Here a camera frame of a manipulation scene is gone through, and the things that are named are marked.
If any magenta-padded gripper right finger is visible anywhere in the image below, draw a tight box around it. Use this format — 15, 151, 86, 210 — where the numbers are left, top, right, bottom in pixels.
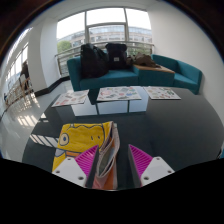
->
127, 143, 176, 188

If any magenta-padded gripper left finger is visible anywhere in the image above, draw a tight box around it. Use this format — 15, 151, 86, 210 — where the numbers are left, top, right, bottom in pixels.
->
51, 144, 100, 189

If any yellow cartoon print towel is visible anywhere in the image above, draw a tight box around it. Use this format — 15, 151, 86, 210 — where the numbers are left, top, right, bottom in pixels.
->
51, 120, 121, 191

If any illustrated poster sheet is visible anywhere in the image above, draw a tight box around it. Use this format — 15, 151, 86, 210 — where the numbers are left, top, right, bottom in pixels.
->
96, 86, 142, 102
51, 89, 90, 108
143, 85, 182, 101

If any teal sofa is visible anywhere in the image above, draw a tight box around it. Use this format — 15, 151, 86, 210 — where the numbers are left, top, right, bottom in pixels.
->
66, 54, 203, 95

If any wooden sofa side table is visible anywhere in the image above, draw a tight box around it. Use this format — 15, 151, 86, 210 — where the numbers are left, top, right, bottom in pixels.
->
133, 63, 176, 75

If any person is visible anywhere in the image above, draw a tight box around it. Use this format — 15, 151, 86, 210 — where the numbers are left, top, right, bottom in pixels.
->
19, 61, 31, 91

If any large black backpack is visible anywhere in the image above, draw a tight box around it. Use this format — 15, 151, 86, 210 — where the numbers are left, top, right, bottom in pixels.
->
79, 43, 110, 79

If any black backpack with label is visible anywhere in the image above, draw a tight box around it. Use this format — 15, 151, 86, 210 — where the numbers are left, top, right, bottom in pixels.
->
105, 42, 129, 71

